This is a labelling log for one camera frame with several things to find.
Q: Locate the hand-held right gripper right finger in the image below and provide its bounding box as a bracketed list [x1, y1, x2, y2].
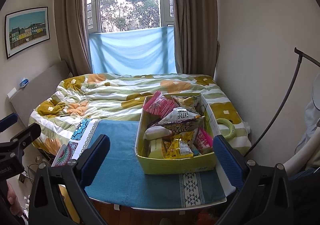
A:
[212, 135, 294, 225]

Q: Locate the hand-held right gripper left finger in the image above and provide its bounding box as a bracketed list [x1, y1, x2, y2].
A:
[29, 133, 110, 225]

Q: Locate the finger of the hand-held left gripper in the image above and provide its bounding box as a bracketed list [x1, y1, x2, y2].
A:
[0, 112, 18, 133]
[11, 122, 42, 151]

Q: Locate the pale pink snack packet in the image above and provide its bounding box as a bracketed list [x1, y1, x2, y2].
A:
[194, 127, 214, 155]

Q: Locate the gold yellow snack packet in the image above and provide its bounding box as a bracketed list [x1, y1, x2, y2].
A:
[162, 134, 195, 160]

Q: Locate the green cardboard box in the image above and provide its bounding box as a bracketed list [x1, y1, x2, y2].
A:
[135, 93, 220, 175]

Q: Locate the grey white pyramid snack packet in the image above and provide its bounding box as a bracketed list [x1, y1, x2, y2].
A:
[157, 107, 205, 138]

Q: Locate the plain white snack packet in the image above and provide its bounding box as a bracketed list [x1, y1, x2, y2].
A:
[144, 125, 171, 140]

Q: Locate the beige yellow chip packet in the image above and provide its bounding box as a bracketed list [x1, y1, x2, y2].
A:
[172, 95, 201, 115]

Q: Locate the pink red-print snack packet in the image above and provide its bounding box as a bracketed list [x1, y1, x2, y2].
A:
[142, 90, 177, 117]

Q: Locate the person's left hand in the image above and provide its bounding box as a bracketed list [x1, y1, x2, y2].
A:
[6, 181, 22, 215]

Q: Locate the teal table mat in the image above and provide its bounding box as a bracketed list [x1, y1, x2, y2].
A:
[84, 119, 227, 209]

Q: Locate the mandala patterned cloth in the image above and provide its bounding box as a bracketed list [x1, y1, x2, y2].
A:
[51, 118, 103, 167]

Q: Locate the grey headboard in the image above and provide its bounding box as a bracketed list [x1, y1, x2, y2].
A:
[9, 60, 72, 128]

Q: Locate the floral striped blanket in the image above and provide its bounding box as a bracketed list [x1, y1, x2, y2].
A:
[28, 73, 252, 158]

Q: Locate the dark blue clothing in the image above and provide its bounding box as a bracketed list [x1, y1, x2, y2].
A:
[287, 168, 320, 225]

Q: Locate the light blue window cloth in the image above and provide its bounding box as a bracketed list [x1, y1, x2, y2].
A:
[89, 26, 175, 74]

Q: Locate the brown curtain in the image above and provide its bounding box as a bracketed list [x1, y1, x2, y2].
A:
[54, 0, 93, 76]
[170, 0, 220, 78]

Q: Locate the black lamp stand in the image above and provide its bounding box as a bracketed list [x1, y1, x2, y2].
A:
[244, 47, 320, 156]

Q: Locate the green ring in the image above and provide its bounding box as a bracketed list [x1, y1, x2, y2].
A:
[216, 118, 236, 143]

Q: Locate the framed wall picture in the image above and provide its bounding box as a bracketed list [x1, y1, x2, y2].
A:
[4, 7, 50, 60]

